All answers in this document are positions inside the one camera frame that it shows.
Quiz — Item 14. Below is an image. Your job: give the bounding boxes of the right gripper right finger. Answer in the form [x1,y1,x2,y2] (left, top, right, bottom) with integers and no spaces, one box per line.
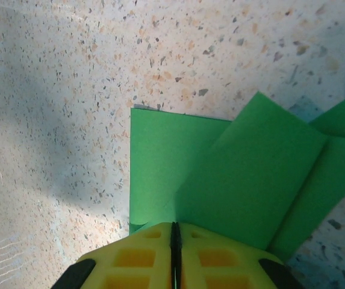
[175,222,308,289]

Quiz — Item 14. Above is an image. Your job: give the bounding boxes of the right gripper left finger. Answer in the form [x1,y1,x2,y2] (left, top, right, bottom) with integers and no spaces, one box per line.
[51,222,176,289]

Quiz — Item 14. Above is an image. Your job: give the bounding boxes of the green paper sheet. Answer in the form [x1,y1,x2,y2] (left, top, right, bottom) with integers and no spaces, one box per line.
[128,92,345,263]

